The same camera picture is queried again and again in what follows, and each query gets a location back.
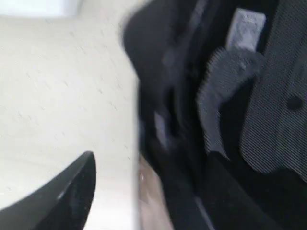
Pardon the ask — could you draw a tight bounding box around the black helmet with tinted visor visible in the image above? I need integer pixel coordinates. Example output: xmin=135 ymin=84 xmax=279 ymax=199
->
xmin=123 ymin=0 xmax=307 ymax=230

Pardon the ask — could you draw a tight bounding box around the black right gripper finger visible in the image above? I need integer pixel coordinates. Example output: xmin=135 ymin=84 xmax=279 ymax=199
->
xmin=0 ymin=151 xmax=96 ymax=230

